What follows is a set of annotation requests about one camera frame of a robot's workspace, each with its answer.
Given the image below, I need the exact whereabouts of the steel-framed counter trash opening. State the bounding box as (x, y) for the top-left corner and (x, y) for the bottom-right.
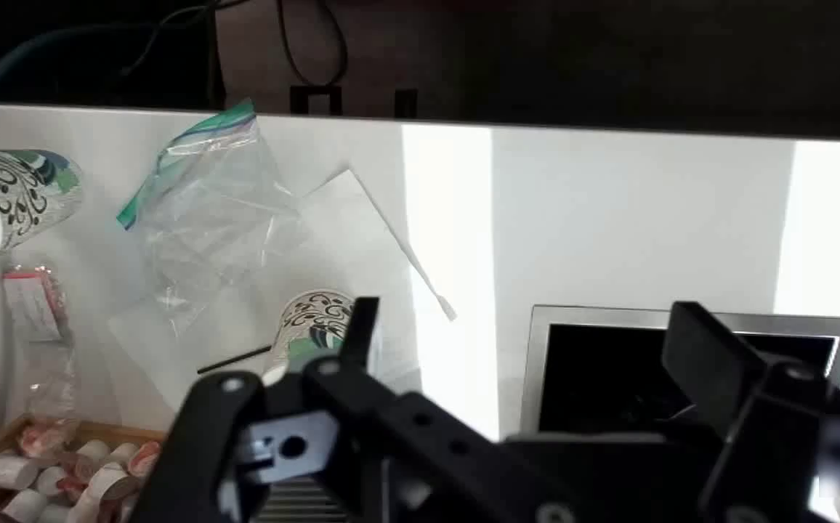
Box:
(517, 306), (840, 433)

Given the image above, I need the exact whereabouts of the clear zip plastic bag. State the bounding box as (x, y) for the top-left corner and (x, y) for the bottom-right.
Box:
(117, 102), (294, 317)

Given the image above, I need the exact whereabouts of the upside-down patterned paper cup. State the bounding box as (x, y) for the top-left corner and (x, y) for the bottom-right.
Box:
(265, 290), (355, 377)

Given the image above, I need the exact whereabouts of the black stir stick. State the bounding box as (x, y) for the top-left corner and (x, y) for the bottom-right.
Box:
(194, 345), (270, 374)

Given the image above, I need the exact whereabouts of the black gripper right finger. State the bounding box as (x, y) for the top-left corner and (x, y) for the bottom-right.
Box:
(663, 303), (840, 523)

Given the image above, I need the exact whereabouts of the small clear packet bag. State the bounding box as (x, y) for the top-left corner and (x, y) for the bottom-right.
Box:
(0, 261), (78, 420)

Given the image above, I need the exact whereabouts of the wooden condiment organizer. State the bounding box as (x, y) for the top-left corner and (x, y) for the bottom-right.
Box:
(0, 417), (164, 523)

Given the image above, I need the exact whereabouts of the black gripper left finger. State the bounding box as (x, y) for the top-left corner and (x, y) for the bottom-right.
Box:
(124, 292), (384, 523)

